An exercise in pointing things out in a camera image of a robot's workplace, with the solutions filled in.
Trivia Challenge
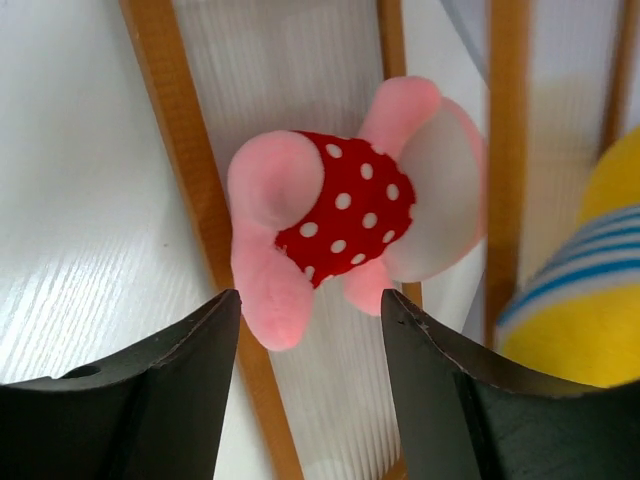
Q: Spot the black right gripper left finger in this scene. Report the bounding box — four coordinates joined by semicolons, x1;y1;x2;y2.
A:
1;290;240;479

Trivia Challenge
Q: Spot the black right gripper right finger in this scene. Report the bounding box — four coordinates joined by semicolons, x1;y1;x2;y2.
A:
381;290;639;480

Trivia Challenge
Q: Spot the brown wooden toy shelf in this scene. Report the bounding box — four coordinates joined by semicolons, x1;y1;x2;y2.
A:
120;1;639;479

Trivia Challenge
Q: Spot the yellow doll blue striped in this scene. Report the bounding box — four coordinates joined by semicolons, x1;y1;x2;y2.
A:
495;129;639;388

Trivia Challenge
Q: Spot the pink pig doll facing up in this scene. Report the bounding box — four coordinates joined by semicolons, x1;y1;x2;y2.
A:
227;76;486;351

